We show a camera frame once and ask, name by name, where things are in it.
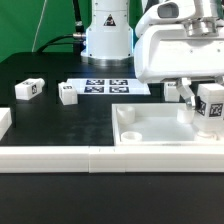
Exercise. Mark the white fence wall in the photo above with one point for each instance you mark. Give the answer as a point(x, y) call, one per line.
point(122, 159)
point(5, 121)

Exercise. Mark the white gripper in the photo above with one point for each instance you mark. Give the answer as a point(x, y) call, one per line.
point(180, 39)

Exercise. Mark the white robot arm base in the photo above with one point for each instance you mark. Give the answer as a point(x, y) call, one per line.
point(109, 38)

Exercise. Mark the white marker tag sheet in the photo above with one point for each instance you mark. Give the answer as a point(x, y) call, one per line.
point(99, 86)

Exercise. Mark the white left fence wall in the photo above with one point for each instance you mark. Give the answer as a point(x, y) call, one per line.
point(5, 121)

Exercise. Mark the white front fence wall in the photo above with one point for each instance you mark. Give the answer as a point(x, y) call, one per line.
point(122, 159)

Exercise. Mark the white square tabletop part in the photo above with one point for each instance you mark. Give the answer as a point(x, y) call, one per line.
point(160, 124)

